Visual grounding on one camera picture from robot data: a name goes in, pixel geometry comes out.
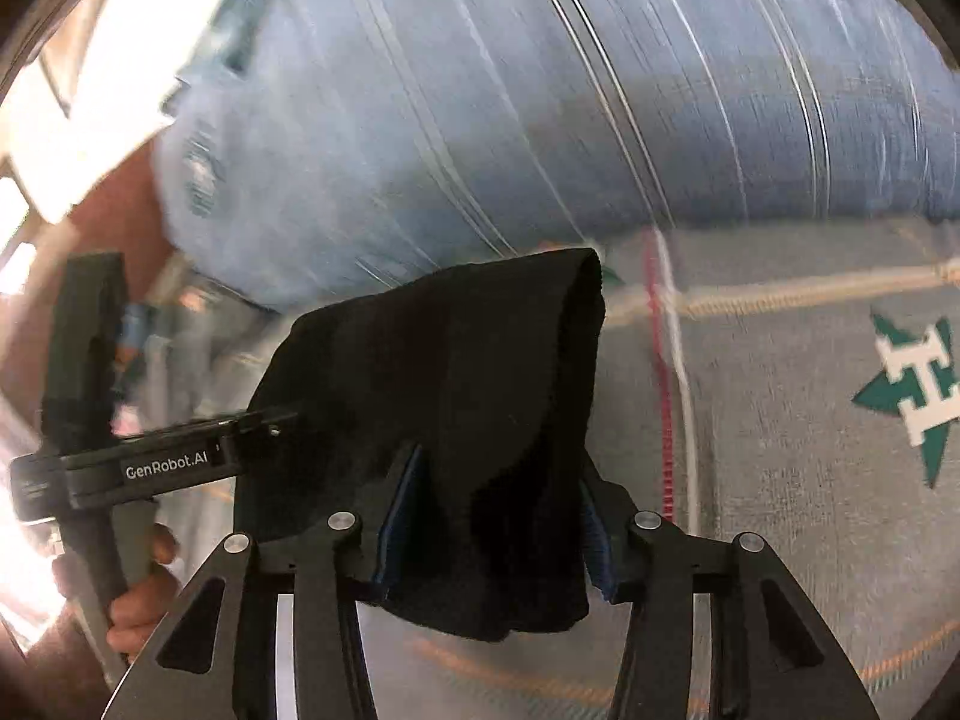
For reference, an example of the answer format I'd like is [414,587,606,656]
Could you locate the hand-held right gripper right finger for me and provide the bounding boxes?
[579,457,880,720]

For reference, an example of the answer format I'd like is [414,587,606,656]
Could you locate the black pants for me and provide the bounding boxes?
[231,246,607,642]

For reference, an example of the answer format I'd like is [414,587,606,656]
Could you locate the grey star-print blanket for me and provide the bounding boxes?
[112,217,960,720]

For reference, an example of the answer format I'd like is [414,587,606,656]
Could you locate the blue denim jeans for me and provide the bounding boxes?
[150,0,960,312]

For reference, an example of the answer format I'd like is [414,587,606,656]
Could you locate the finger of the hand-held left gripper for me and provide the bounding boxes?
[225,407,301,467]

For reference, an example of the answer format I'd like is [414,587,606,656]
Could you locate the person's left hand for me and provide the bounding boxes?
[105,525,181,655]

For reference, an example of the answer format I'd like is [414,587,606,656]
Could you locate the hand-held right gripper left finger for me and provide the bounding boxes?
[101,442,425,720]

